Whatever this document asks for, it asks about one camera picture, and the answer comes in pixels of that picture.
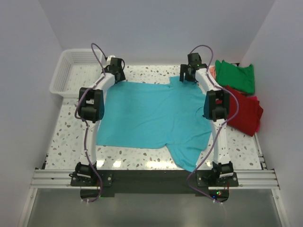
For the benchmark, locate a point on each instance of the turquoise t shirt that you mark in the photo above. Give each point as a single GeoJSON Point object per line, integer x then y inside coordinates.
{"type": "Point", "coordinates": [141, 115]}

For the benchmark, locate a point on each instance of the pink folded t shirt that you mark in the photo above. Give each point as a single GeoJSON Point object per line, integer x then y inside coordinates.
{"type": "Point", "coordinates": [212, 71]}

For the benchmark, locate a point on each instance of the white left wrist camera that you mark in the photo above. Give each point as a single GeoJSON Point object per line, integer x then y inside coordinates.
{"type": "Point", "coordinates": [110, 57]}

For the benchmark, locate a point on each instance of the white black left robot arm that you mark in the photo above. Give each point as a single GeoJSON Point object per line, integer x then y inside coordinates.
{"type": "Point", "coordinates": [90, 110]}

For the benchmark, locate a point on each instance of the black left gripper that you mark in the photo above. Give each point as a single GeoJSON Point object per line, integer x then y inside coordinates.
{"type": "Point", "coordinates": [122, 77]}

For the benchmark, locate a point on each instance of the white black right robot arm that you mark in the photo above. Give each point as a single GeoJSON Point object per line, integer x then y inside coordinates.
{"type": "Point", "coordinates": [216, 109]}

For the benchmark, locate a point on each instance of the white plastic basket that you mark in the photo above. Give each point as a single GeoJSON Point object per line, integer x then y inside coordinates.
{"type": "Point", "coordinates": [76, 68]}

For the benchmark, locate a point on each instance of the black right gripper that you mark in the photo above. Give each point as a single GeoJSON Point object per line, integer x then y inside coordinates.
{"type": "Point", "coordinates": [184, 68]}

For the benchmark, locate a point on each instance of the red folded t shirt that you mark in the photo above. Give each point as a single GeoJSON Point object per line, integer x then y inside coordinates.
{"type": "Point", "coordinates": [242, 121]}

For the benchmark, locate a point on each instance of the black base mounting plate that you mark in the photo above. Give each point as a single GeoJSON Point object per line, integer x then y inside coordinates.
{"type": "Point", "coordinates": [111, 182]}

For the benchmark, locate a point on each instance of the aluminium front rail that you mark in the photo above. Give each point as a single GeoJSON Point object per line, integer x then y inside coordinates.
{"type": "Point", "coordinates": [247, 179]}

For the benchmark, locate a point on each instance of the green folded t shirt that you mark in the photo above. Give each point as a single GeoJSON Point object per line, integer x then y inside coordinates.
{"type": "Point", "coordinates": [238, 78]}

